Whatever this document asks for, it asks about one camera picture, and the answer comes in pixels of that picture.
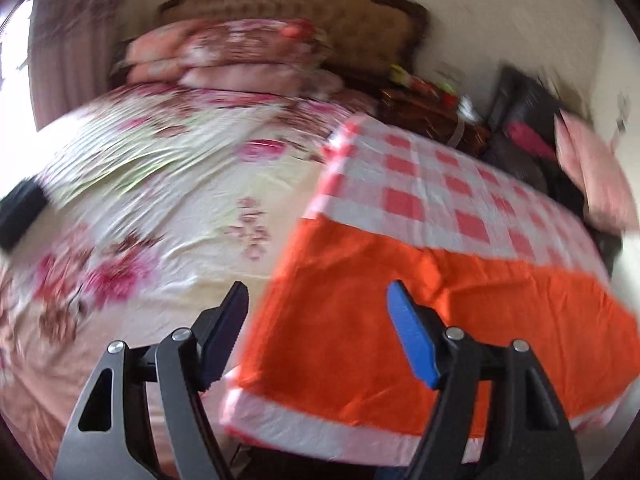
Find pink curtain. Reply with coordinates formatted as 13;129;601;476
27;0;126;131

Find floral bed sheet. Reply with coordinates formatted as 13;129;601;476
0;85;381;480

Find carved wooden nightstand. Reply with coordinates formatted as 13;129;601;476
377;85;491;156

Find black leather armchair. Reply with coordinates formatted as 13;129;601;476
480;67;621;271

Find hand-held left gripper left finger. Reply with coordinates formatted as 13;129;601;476
52;281;250;480

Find maroon cushion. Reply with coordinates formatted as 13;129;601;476
505;120;556;161

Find red white checkered tablecloth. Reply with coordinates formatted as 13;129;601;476
220;114;636;466

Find black rectangular object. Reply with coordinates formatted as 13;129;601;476
0;180;48;251

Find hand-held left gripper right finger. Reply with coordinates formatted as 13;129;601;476
386;280;586;480

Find tufted carved wooden headboard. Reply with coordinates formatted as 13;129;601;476
155;0;431;81

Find pink floral pillow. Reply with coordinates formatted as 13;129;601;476
554;110;640;233

